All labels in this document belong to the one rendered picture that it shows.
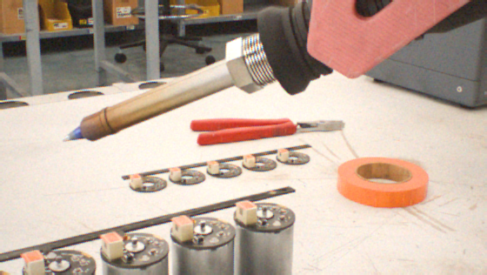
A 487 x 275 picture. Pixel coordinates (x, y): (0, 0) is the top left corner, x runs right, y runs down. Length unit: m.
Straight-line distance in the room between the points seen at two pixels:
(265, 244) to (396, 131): 0.33
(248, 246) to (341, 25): 0.13
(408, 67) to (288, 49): 0.52
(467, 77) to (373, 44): 0.48
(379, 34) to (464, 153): 0.39
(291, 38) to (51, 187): 0.32
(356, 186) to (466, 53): 0.24
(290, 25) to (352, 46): 0.02
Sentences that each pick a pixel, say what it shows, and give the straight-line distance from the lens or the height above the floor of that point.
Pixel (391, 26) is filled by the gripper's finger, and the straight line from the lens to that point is 0.17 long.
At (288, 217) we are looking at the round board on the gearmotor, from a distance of 0.28.
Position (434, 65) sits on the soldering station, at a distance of 0.68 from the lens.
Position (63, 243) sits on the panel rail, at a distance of 0.27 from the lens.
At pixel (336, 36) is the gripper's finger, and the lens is 0.18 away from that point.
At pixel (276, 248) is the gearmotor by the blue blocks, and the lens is 0.28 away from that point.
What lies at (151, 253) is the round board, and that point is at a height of 0.81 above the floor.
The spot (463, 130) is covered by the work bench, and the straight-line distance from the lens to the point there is 0.61.
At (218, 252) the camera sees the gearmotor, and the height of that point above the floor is 0.81.
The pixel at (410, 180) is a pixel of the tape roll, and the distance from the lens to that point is 0.46.
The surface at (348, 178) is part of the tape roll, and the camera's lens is 0.46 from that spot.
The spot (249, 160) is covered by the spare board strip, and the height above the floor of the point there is 0.76.
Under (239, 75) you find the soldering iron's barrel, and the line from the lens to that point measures 0.19.
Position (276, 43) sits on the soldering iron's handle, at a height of 0.90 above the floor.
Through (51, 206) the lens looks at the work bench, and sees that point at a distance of 0.45.
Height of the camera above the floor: 0.94
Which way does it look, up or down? 19 degrees down
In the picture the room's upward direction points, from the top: 1 degrees clockwise
